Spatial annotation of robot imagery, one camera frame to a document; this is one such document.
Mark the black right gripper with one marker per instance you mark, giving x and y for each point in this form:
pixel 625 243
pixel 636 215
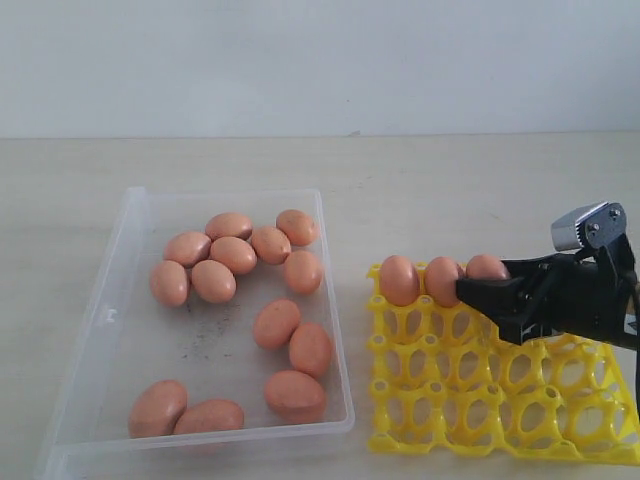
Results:
pixel 585 294

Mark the brown egg placed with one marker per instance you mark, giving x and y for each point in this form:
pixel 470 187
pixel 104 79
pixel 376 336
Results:
pixel 440 277
pixel 398 280
pixel 486 267

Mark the clear plastic container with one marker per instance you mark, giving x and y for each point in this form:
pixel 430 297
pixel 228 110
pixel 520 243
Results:
pixel 128 341

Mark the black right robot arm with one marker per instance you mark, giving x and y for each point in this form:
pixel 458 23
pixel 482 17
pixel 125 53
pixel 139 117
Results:
pixel 632 320

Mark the yellow plastic egg tray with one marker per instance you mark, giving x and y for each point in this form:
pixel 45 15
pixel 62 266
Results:
pixel 442 378

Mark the brown egg right side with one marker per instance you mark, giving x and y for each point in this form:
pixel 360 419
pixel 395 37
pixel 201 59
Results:
pixel 303 272

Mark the brown egg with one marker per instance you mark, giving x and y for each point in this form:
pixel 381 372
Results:
pixel 303 272
pixel 295 397
pixel 270 329
pixel 310 350
pixel 169 283
pixel 188 248
pixel 157 410
pixel 213 281
pixel 271 245
pixel 209 416
pixel 234 253
pixel 229 224

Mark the brown egg front right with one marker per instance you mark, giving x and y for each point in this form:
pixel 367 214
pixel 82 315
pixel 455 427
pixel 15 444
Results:
pixel 310 350

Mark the brown egg far corner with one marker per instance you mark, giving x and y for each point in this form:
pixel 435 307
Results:
pixel 299 227

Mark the brown egg front centre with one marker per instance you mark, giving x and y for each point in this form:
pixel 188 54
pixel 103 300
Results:
pixel 270 329

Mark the brown egg back middle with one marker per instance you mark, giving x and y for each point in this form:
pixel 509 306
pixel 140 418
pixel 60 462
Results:
pixel 271 245

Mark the brown egg near right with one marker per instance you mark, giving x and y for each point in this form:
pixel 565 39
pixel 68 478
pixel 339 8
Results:
pixel 295 397

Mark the brown egg centre back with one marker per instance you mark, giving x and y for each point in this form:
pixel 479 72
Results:
pixel 234 253

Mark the brown egg back left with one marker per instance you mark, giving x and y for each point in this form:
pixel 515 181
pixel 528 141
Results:
pixel 229 224

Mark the brown egg near middle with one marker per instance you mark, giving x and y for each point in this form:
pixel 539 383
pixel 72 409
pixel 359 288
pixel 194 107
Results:
pixel 209 416

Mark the brown egg left upper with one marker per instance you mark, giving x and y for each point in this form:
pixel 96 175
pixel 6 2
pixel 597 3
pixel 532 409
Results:
pixel 188 248

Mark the brown egg near left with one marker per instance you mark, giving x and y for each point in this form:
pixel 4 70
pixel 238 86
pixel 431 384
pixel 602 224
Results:
pixel 157 410

